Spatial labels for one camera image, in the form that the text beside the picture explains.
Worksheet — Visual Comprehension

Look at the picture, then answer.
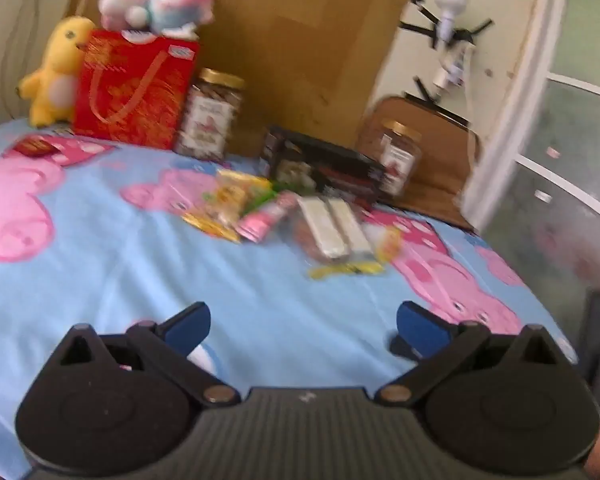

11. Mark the yellow snack packet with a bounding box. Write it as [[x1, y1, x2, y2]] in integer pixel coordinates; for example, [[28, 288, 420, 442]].
[[182, 170, 273, 243]]

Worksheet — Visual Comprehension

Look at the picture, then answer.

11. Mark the yellow duck plush toy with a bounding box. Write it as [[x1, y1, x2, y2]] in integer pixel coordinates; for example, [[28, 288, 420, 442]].
[[17, 16, 98, 128]]

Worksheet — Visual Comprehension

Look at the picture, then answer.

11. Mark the red gift box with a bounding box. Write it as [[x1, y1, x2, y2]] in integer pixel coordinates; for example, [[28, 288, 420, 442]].
[[72, 29, 201, 151]]

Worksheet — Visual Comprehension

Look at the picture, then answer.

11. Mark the printed blue pink blanket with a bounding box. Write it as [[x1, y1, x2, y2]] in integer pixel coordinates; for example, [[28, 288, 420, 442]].
[[0, 117, 581, 480]]

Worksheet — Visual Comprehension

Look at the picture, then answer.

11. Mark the clear packet of white bars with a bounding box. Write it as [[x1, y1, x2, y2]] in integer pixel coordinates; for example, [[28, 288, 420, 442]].
[[290, 195, 381, 263]]

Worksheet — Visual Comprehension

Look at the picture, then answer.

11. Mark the white power strip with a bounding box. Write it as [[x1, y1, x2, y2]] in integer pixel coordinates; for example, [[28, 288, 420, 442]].
[[432, 0, 473, 91]]

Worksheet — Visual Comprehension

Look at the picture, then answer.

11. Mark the pink blue plush toy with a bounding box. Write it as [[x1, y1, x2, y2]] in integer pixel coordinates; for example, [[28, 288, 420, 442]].
[[97, 0, 216, 41]]

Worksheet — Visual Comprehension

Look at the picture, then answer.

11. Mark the green snack packet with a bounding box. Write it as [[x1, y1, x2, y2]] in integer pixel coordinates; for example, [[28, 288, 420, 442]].
[[242, 180, 281, 211]]

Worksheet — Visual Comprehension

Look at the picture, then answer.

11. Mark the full nut jar gold lid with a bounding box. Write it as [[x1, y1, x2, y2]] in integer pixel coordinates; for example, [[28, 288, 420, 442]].
[[174, 67, 246, 161]]

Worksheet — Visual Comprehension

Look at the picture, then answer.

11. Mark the yellow wrapper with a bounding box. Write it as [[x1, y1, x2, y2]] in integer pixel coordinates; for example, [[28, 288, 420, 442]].
[[307, 230, 403, 278]]

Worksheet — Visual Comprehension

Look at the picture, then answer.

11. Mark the nearly empty nut jar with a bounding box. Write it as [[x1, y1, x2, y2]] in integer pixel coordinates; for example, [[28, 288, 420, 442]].
[[365, 119, 423, 198]]

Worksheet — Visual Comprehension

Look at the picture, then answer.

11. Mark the small red packet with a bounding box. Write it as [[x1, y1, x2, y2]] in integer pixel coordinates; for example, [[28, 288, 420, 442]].
[[7, 136, 61, 158]]

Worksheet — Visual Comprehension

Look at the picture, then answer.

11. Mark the wooden headboard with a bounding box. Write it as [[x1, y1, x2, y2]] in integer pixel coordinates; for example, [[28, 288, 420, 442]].
[[67, 0, 411, 161]]

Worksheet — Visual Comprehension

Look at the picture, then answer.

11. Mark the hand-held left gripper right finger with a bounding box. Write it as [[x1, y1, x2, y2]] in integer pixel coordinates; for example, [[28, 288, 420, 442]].
[[377, 301, 561, 405]]

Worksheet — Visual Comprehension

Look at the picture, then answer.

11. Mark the black sheep print box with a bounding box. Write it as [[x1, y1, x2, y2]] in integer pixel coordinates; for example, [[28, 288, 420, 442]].
[[260, 125, 388, 206]]

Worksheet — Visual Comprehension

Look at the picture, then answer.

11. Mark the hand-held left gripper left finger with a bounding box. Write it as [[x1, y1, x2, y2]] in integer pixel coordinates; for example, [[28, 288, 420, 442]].
[[55, 302, 241, 406]]

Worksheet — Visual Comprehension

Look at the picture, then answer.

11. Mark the brown seat cushion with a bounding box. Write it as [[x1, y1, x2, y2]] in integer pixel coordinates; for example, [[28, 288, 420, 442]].
[[365, 95, 481, 231]]

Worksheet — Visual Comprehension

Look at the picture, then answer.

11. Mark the white framed glass door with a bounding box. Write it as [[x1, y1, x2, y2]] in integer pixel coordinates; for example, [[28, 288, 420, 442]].
[[460, 0, 600, 321]]

